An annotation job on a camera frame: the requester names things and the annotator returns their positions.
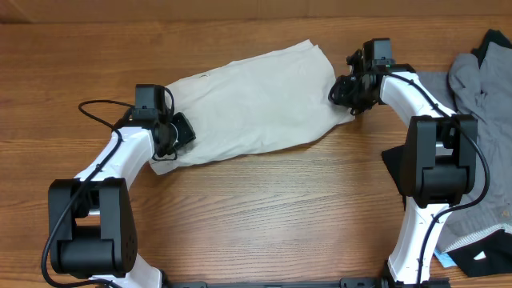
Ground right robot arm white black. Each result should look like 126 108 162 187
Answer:
328 38 483 287

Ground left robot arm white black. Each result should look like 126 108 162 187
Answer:
41 84 195 287

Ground grey garment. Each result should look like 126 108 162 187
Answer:
418 42 511 253

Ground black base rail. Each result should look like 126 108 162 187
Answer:
159 270 453 288

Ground beige shorts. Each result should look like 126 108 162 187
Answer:
150 40 354 174

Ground black garment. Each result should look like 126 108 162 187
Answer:
380 28 512 278

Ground light blue cloth piece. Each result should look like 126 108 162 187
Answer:
434 250 457 268

